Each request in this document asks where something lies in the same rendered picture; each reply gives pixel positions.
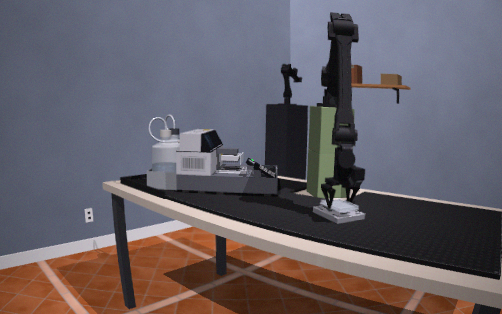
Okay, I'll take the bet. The white plastic bottle with cap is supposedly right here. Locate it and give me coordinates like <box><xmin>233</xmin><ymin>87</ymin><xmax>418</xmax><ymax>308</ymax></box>
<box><xmin>152</xmin><ymin>130</ymin><xmax>180</xmax><ymax>173</ymax></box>

